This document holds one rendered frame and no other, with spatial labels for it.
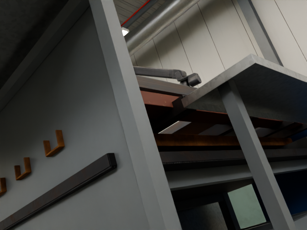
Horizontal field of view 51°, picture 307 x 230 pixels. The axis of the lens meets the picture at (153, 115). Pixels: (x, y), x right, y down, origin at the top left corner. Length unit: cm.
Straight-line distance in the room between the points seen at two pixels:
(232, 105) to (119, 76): 39
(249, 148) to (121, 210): 40
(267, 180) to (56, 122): 60
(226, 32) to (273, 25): 137
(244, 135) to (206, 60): 918
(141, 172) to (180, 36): 1035
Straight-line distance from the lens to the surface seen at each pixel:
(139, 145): 63
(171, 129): 157
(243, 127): 94
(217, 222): 238
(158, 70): 200
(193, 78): 190
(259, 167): 92
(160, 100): 104
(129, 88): 67
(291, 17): 931
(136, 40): 985
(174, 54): 1086
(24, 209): 110
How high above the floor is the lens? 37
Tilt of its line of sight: 21 degrees up
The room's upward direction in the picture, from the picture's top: 17 degrees counter-clockwise
